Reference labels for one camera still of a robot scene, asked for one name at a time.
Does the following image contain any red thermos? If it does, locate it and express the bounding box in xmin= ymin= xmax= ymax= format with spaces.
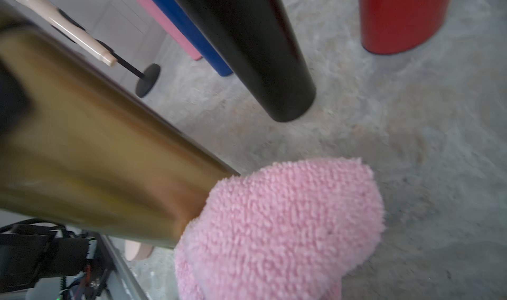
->
xmin=359 ymin=0 xmax=450 ymax=55

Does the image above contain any blue thermos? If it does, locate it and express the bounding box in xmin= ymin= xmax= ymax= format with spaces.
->
xmin=152 ymin=0 xmax=233 ymax=77

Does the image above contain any pink oval soap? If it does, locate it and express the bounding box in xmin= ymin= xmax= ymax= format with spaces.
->
xmin=124 ymin=240 xmax=154 ymax=261

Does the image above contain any pink cloth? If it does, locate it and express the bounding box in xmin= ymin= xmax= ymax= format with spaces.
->
xmin=174 ymin=158 xmax=385 ymax=299

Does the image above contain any pink thermos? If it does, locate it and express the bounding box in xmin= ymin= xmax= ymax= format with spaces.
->
xmin=136 ymin=0 xmax=202 ymax=61

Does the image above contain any beige microphone on black stand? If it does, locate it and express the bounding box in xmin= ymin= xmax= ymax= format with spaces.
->
xmin=14 ymin=0 xmax=161 ymax=98

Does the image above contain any gold thermos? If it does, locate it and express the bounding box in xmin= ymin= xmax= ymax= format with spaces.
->
xmin=1 ymin=11 xmax=234 ymax=247

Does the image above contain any black thermos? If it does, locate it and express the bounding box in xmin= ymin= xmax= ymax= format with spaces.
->
xmin=175 ymin=0 xmax=316 ymax=123

